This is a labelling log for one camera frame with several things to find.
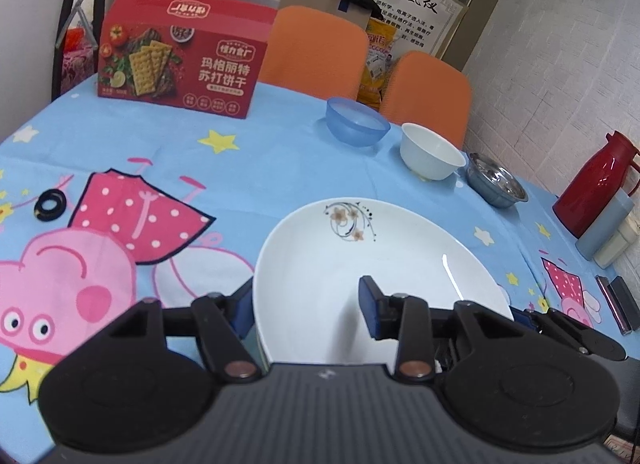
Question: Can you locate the white oval flower plate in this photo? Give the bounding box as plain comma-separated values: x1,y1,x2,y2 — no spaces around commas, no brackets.
253,198,511,366

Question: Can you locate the stainless steel bowl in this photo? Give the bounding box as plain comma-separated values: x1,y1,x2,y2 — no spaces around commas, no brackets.
465,153,528,209

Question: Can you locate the white ceramic bowl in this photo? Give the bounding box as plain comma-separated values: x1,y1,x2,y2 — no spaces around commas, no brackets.
399,123,466,181

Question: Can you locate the blue translucent plastic bowl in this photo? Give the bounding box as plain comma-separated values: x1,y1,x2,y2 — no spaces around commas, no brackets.
326,96,390,147

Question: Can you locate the black small box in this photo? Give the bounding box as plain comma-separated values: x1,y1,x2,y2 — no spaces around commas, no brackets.
596,275,640,335

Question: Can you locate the cream white container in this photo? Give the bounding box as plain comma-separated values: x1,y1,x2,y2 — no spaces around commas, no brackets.
593,213,639,269

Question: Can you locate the grey blue container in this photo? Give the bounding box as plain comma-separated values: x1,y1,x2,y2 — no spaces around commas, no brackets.
576,189,634,260

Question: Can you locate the red thermos flask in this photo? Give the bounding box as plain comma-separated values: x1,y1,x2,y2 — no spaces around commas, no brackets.
552,131,639,239

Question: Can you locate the blue cartoon tablecloth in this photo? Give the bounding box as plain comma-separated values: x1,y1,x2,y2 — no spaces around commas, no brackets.
1,80,639,463

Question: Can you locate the right orange chair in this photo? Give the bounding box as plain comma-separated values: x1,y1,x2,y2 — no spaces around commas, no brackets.
380,51,472,149

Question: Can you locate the orange chair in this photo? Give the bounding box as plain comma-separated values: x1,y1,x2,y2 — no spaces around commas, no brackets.
258,5,369,100
380,51,472,149

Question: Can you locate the red cracker cardboard box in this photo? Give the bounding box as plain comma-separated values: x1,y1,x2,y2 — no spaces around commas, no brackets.
96,0,278,118

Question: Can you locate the left orange chair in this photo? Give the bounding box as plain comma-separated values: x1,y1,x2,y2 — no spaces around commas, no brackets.
258,5,369,100

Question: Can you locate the yellow snack bag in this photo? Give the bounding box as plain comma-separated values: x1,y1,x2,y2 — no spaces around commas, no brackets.
357,17,396,110

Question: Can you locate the black metal rack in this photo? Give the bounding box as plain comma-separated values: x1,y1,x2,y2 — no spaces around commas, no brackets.
51,0,106,101

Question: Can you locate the black tape ring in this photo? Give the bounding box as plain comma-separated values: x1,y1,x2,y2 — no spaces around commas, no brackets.
34,187,68,223

